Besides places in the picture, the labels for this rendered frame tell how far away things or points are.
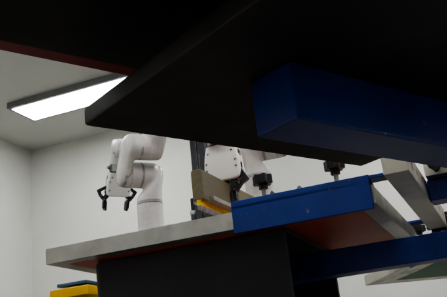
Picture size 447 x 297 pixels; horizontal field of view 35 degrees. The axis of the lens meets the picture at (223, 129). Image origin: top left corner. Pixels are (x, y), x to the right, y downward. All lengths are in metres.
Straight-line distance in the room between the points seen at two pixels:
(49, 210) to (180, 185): 1.37
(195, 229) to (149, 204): 1.03
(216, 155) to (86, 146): 5.02
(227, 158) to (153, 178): 0.78
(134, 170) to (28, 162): 4.62
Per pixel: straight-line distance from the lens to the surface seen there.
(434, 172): 1.70
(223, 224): 1.55
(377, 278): 2.75
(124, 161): 2.59
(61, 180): 6.94
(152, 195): 2.61
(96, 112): 0.79
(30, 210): 7.07
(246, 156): 2.43
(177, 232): 1.59
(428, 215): 1.88
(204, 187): 1.71
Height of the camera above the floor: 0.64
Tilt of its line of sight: 20 degrees up
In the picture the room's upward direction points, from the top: 6 degrees counter-clockwise
